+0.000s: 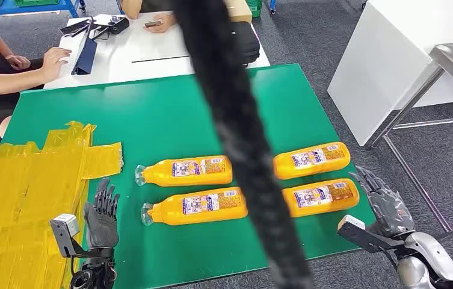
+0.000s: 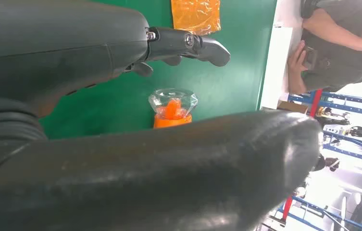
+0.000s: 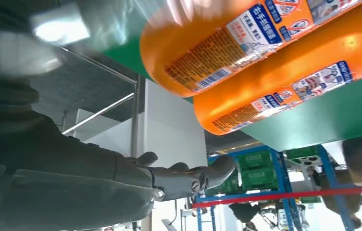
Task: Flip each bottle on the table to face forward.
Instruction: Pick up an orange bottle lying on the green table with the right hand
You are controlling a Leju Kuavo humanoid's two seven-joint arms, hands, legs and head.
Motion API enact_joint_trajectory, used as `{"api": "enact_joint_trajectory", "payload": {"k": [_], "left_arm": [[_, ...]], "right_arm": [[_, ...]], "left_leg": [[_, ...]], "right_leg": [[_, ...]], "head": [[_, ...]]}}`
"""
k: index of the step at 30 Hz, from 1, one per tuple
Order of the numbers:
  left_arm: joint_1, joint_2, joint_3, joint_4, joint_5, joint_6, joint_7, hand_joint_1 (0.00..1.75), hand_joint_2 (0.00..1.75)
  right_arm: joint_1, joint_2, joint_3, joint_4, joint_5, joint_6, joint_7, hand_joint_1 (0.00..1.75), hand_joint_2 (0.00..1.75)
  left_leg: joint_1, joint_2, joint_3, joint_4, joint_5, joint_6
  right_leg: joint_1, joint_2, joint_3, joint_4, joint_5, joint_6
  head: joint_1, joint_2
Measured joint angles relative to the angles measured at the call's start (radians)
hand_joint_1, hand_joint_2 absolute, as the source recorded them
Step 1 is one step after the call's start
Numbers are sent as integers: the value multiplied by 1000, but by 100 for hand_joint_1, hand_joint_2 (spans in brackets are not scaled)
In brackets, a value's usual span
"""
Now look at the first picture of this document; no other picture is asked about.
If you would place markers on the black cylindrical device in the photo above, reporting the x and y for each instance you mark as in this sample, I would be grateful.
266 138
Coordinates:
119 24

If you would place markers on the dark blue folder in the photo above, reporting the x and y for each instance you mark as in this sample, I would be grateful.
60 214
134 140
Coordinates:
86 56

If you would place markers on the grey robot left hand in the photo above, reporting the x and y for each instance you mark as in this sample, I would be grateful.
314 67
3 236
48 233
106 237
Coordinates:
100 227

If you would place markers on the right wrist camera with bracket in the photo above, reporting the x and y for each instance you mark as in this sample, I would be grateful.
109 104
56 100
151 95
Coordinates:
349 225

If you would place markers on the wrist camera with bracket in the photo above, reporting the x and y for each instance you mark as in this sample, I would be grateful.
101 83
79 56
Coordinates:
349 225
64 223

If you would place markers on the black folded tripod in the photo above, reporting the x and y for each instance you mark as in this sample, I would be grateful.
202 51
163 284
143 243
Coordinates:
75 27

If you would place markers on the orange detergent bottle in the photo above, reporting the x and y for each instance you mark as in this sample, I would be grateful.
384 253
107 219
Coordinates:
314 170
322 209
170 215
162 176

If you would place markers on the cardboard box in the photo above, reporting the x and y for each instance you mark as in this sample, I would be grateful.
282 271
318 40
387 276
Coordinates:
240 10

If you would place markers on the person's right forearm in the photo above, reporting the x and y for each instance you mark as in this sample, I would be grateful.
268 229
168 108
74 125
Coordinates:
7 81
130 8

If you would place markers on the person's left hand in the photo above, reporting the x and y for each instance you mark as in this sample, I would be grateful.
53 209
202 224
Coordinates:
18 62
164 23

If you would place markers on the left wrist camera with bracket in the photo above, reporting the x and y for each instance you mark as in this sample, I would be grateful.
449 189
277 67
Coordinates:
64 223

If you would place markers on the white cabinet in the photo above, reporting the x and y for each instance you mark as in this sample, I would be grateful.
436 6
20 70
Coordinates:
377 72

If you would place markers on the black smartphone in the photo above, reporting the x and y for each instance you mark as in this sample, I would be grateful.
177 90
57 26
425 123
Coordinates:
153 24

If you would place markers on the black carrying case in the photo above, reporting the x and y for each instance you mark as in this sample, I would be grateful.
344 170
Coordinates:
248 44

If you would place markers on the person's right hand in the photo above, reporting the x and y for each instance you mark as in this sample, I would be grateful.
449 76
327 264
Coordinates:
55 62

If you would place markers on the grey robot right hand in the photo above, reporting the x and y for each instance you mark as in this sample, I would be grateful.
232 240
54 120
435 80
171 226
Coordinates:
389 211

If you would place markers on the blue metal cart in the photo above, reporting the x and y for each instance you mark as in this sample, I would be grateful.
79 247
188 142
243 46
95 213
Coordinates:
119 4
11 10

